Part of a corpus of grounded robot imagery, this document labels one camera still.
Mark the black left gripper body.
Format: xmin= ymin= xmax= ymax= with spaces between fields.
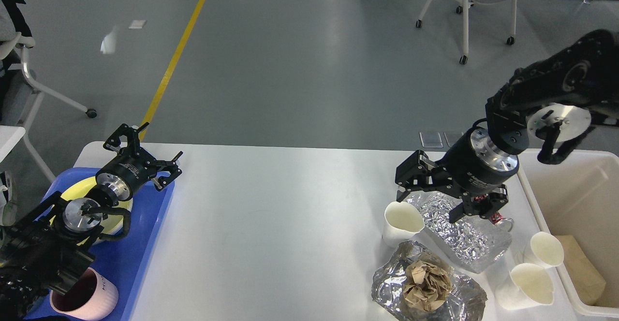
xmin=96 ymin=154 xmax=157 ymax=201

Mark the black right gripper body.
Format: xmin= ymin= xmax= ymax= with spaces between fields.
xmin=438 ymin=128 xmax=519 ymax=195

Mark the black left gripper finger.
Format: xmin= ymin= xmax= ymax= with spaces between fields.
xmin=103 ymin=121 xmax=152 ymax=160
xmin=145 ymin=151 xmax=183 ymax=191

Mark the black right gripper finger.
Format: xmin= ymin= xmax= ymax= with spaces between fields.
xmin=449 ymin=188 xmax=509 ymax=224
xmin=395 ymin=150 xmax=457 ymax=202

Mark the white paper cup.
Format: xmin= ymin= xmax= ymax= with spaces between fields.
xmin=381 ymin=202 xmax=425 ymax=248
xmin=494 ymin=263 xmax=555 ymax=310
xmin=520 ymin=232 xmax=565 ymax=269

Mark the aluminium foil front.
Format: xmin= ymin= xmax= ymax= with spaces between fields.
xmin=371 ymin=240 xmax=487 ymax=321

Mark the brown paper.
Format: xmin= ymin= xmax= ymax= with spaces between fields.
xmin=402 ymin=260 xmax=453 ymax=312

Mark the pink ceramic mug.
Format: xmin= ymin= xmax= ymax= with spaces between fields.
xmin=49 ymin=267 xmax=118 ymax=321

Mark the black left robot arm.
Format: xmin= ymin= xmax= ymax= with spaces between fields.
xmin=1 ymin=122 xmax=182 ymax=321

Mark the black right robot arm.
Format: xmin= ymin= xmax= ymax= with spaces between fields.
xmin=394 ymin=29 xmax=619 ymax=223

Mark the crushed red soda can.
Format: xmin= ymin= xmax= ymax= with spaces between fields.
xmin=488 ymin=211 xmax=515 ymax=233

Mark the left floor socket plate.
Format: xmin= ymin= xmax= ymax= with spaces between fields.
xmin=419 ymin=131 xmax=443 ymax=148

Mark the floor socket plate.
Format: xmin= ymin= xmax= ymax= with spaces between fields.
xmin=419 ymin=131 xmax=443 ymax=148
xmin=443 ymin=131 xmax=464 ymax=147

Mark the right floor socket plate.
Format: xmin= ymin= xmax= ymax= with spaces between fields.
xmin=443 ymin=131 xmax=464 ymax=147

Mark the blue plastic tray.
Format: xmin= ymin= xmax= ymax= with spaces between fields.
xmin=19 ymin=168 xmax=174 ymax=321

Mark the beige plastic bin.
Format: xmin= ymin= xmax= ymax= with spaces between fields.
xmin=517 ymin=149 xmax=619 ymax=319

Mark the small white side table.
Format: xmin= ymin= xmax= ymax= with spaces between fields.
xmin=0 ymin=125 xmax=25 ymax=162

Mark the brown cardboard in bin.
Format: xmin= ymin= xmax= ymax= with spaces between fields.
xmin=556 ymin=235 xmax=606 ymax=306

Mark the white office chair left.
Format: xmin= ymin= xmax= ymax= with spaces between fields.
xmin=1 ymin=2 xmax=97 ymax=182

